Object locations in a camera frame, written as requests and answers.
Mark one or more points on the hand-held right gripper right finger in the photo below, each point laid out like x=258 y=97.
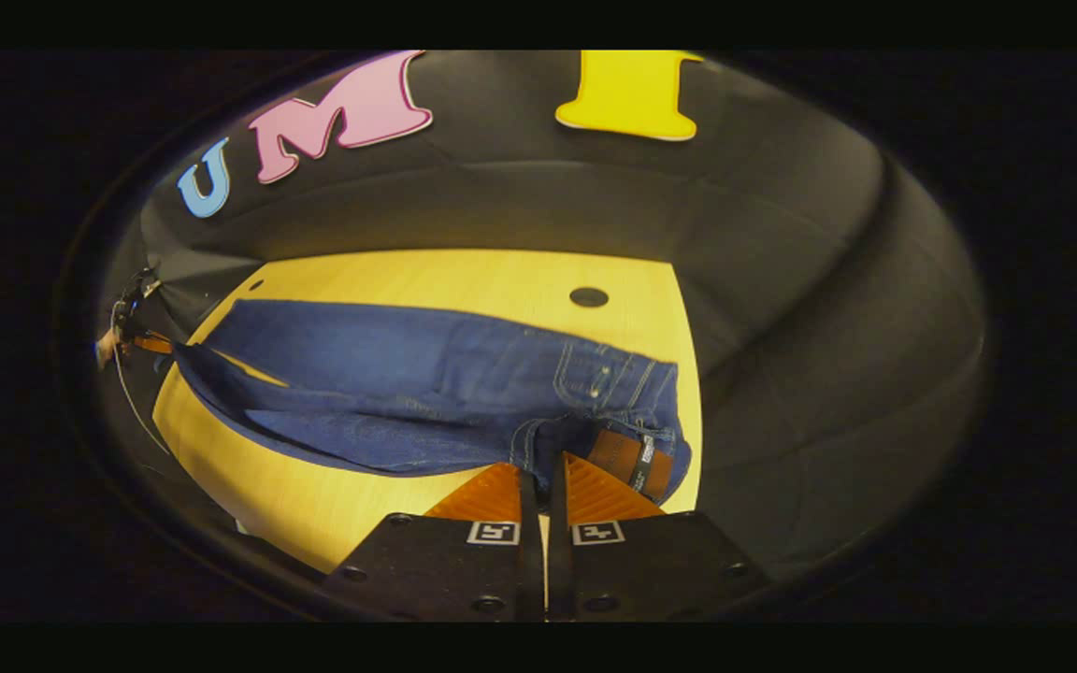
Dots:
x=651 y=561

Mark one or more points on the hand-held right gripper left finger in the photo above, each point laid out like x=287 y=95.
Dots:
x=445 y=561

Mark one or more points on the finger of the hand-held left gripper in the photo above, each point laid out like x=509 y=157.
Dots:
x=153 y=344

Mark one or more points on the blue denim jeans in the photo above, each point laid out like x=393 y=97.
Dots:
x=389 y=374

